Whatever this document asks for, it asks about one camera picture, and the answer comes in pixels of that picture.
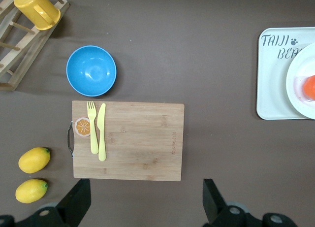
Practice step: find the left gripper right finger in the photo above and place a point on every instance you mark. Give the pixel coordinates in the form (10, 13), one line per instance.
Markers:
(214, 207)

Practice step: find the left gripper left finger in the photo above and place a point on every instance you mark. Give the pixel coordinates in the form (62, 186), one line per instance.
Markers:
(73, 204)

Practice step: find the white round plate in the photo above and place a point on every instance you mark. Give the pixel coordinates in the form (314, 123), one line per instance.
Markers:
(297, 94)

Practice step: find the orange mandarin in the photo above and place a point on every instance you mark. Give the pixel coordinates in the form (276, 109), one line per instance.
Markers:
(310, 87)

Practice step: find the yellow lemon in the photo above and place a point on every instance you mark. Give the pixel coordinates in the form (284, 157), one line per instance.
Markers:
(30, 191)
(34, 160)

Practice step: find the yellow plastic fork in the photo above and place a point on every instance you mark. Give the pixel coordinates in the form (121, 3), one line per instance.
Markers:
(93, 138)

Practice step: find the orange slice coaster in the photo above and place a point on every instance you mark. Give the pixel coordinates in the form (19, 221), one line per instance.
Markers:
(82, 127)

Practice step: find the yellow plastic knife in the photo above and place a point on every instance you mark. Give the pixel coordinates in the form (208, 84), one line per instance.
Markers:
(101, 128)

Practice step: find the bamboo cutting board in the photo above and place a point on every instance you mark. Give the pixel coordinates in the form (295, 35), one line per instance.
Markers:
(142, 143)

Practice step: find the cream tray with bear print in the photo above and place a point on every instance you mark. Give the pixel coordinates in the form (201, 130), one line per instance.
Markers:
(270, 89)

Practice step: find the blue bowl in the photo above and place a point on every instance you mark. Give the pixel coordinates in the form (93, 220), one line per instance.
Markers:
(91, 70)

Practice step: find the wooden mug rack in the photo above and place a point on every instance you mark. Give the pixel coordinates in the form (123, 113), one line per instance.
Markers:
(24, 52)

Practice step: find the yellow mug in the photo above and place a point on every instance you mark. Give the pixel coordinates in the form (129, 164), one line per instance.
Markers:
(29, 5)

